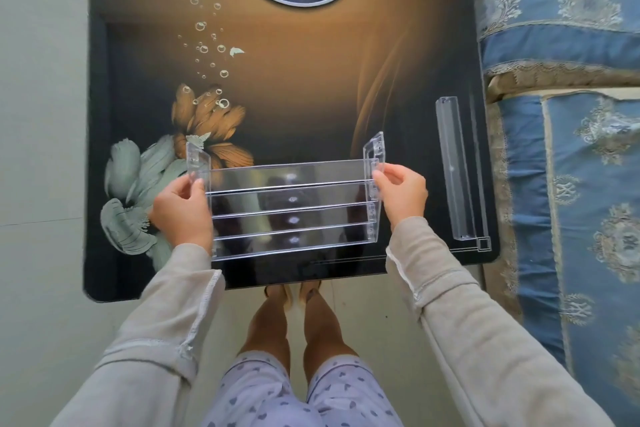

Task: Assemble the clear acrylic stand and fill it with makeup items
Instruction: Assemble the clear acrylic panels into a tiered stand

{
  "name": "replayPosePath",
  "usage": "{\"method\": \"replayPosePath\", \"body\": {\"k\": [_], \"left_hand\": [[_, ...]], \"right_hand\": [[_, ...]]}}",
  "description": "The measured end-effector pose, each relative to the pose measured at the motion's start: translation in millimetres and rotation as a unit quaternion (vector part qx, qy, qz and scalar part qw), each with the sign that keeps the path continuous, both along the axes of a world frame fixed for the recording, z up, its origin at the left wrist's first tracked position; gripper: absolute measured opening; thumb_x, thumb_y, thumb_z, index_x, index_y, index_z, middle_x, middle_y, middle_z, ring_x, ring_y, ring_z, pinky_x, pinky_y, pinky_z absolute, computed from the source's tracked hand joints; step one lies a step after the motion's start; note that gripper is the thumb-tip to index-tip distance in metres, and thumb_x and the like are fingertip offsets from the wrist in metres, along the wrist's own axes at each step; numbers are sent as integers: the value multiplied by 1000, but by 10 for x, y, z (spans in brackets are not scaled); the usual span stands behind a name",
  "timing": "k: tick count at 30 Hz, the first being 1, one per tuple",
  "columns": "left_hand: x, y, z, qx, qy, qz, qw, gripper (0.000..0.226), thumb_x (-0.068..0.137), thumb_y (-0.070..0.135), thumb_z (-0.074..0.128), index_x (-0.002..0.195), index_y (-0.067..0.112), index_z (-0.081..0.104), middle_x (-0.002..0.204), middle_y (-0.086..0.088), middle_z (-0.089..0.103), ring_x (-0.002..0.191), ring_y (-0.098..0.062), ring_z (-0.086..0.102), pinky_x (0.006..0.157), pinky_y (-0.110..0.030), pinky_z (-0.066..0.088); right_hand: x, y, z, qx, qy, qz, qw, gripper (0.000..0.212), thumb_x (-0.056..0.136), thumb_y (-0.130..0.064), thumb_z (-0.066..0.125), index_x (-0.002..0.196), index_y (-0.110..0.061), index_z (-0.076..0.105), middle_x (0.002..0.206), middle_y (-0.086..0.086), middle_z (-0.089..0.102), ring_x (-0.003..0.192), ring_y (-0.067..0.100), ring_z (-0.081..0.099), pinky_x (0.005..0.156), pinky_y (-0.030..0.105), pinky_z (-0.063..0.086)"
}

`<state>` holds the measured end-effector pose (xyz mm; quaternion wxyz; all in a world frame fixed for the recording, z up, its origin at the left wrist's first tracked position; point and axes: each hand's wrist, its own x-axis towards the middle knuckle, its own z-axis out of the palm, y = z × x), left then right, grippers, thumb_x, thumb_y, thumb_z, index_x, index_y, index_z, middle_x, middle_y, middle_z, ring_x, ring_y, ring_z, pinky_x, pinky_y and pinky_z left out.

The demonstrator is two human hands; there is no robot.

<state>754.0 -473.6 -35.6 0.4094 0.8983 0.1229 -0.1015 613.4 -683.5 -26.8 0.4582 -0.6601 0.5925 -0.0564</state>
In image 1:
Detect heart print pyjama shorts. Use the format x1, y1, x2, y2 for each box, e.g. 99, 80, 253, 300
200, 349, 407, 427

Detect person's left forearm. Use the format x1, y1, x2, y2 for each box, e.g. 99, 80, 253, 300
50, 243, 225, 427

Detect person's right leg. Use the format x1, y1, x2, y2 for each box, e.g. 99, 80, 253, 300
300, 287, 360, 381

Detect person's right slipper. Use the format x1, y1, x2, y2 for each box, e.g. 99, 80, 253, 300
299, 280, 324, 303

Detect person's left leg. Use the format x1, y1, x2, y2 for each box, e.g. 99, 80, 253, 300
239, 286, 294, 375

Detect clear acrylic shelf strip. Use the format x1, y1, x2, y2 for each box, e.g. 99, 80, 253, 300
434, 96, 479, 241

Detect blue gold patterned cushion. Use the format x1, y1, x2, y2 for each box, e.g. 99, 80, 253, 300
469, 0, 640, 92
484, 87, 640, 427

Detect person's right hand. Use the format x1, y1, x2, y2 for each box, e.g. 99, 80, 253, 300
372, 163, 429, 233

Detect person's leg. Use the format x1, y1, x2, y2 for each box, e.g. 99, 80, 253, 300
239, 286, 294, 375
300, 287, 360, 381

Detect person's right forearm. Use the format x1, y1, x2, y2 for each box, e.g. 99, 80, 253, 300
385, 216, 617, 427

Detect clear acrylic tiered rack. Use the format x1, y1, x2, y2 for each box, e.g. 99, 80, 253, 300
186, 131, 389, 263

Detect person's left hand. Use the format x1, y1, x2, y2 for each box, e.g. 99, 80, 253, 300
148, 174, 215, 255

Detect person's left slipper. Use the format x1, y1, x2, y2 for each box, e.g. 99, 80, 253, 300
264, 283, 294, 303

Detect person's slipper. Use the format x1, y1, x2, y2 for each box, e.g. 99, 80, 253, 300
264, 283, 294, 303
299, 280, 324, 303

